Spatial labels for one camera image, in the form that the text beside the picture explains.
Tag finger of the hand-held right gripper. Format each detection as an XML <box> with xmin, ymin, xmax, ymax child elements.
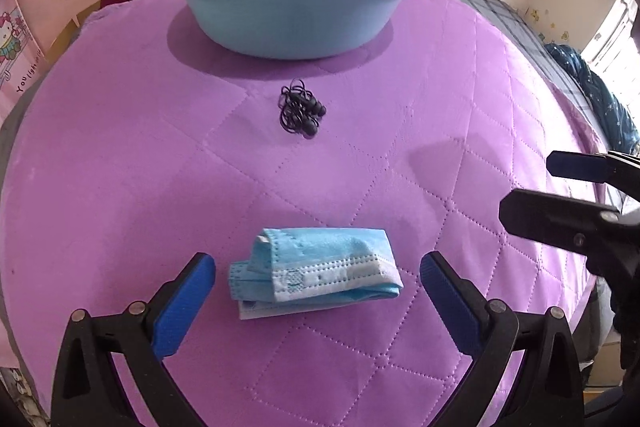
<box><xmin>546</xmin><ymin>149</ymin><xmax>640</xmax><ymax>200</ymax></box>
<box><xmin>499</xmin><ymin>189</ymin><xmax>640</xmax><ymax>259</ymax></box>

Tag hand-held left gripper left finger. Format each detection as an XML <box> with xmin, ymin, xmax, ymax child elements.
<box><xmin>50</xmin><ymin>252</ymin><xmax>217</xmax><ymax>427</ymax></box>

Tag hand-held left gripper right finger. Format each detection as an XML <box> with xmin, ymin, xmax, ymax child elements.
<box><xmin>419</xmin><ymin>251</ymin><xmax>585</xmax><ymax>427</ymax></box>

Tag blue face mask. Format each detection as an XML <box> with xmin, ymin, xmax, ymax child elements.
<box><xmin>228</xmin><ymin>227</ymin><xmax>403</xmax><ymax>320</ymax></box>

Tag blue starry cloth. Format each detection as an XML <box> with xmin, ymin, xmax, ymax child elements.
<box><xmin>544</xmin><ymin>43</ymin><xmax>640</xmax><ymax>155</ymax></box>

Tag grey plaid blanket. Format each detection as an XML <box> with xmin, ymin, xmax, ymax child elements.
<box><xmin>432</xmin><ymin>0</ymin><xmax>601</xmax><ymax>118</ymax></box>

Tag purple quilted blanket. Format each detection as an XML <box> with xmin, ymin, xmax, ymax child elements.
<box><xmin>0</xmin><ymin>0</ymin><xmax>613</xmax><ymax>427</ymax></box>

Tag black earphones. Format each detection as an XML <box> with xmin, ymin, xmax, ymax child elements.
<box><xmin>277</xmin><ymin>79</ymin><xmax>327</xmax><ymax>141</ymax></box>

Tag pink cartoon cat curtain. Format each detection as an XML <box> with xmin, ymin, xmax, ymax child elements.
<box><xmin>0</xmin><ymin>0</ymin><xmax>48</xmax><ymax>95</ymax></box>

